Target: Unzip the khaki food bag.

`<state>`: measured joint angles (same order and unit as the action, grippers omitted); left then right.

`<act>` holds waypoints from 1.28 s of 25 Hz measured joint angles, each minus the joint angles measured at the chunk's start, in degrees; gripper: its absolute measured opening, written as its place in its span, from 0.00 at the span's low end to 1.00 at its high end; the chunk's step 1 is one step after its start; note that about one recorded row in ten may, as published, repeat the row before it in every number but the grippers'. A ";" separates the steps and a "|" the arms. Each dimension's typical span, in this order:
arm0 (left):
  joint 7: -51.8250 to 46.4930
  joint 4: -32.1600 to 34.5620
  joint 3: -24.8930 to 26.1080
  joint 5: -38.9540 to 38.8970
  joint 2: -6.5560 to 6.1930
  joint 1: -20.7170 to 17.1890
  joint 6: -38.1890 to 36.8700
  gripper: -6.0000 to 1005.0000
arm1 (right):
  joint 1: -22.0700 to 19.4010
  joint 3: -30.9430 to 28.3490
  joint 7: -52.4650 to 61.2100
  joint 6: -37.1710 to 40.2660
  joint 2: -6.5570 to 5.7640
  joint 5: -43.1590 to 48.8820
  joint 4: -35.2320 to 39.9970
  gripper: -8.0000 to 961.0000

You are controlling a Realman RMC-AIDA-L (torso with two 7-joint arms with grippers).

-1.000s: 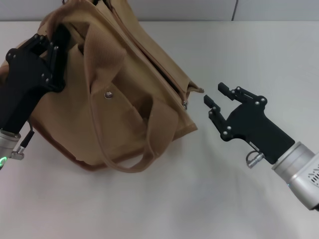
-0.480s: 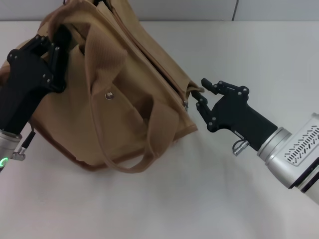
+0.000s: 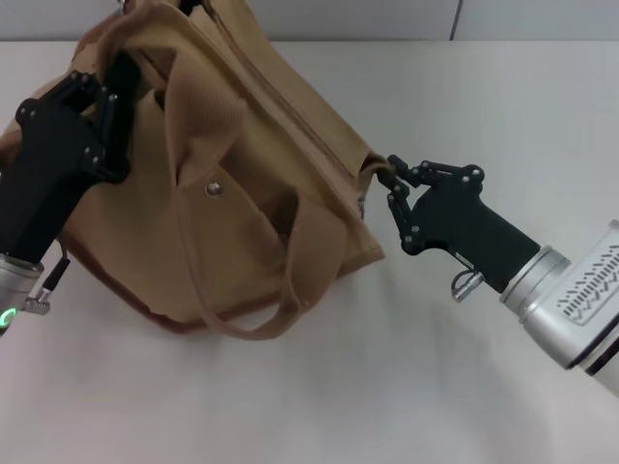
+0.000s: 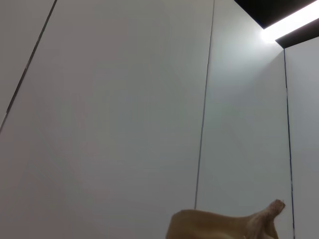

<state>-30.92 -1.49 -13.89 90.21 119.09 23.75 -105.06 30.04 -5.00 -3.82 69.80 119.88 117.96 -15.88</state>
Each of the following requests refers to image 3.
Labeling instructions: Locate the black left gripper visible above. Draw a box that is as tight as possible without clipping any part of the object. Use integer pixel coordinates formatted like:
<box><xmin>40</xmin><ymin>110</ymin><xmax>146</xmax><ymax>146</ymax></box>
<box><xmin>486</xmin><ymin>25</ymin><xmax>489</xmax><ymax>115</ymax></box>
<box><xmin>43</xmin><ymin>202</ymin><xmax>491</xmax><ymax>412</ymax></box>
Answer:
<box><xmin>0</xmin><ymin>50</ymin><xmax>145</xmax><ymax>266</ymax></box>

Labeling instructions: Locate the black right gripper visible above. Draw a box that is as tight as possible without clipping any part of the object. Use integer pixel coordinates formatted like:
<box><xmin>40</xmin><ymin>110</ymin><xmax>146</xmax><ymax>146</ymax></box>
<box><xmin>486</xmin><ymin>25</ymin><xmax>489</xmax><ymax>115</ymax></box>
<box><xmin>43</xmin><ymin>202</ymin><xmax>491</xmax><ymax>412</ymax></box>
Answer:
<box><xmin>385</xmin><ymin>153</ymin><xmax>542</xmax><ymax>295</ymax></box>

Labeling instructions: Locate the khaki fabric food bag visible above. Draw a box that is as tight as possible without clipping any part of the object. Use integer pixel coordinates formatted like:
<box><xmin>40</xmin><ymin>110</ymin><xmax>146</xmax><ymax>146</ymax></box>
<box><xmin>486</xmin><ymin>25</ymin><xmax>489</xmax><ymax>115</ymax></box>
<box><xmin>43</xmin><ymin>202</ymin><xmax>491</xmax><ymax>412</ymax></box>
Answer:
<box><xmin>0</xmin><ymin>0</ymin><xmax>388</xmax><ymax>342</ymax></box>

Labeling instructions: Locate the black cable with metal plug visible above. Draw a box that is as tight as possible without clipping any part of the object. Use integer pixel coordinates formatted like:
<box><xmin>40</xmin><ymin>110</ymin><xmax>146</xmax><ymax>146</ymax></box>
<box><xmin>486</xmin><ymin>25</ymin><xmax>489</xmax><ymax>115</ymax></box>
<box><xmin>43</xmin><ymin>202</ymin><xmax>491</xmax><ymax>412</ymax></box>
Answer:
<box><xmin>449</xmin><ymin>269</ymin><xmax>485</xmax><ymax>302</ymax></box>
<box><xmin>27</xmin><ymin>236</ymin><xmax>73</xmax><ymax>316</ymax></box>

